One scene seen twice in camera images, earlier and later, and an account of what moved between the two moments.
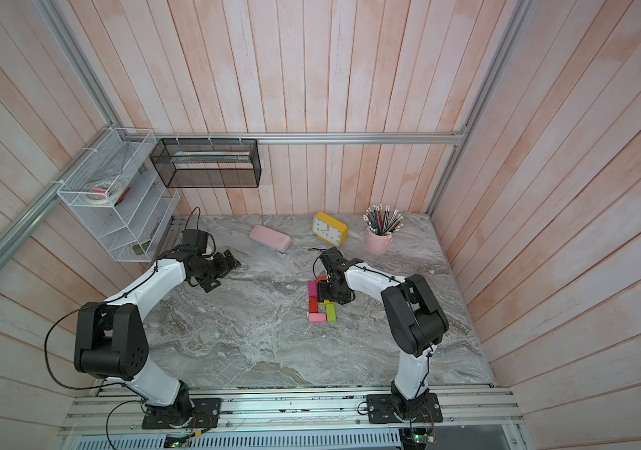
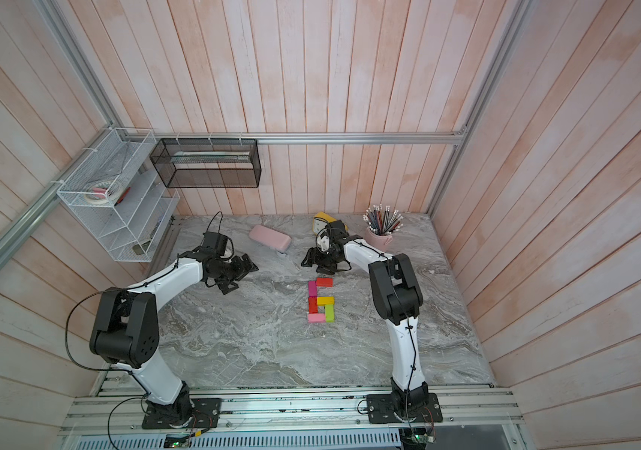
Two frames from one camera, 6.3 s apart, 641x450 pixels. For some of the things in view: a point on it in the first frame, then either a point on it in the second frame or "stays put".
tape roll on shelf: x=103 y=191 stays put
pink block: x=317 y=317 stays put
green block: x=331 y=312 stays put
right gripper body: x=328 y=291 to x=325 y=260
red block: x=314 y=307 stays put
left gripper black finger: x=231 y=262 to x=247 y=265
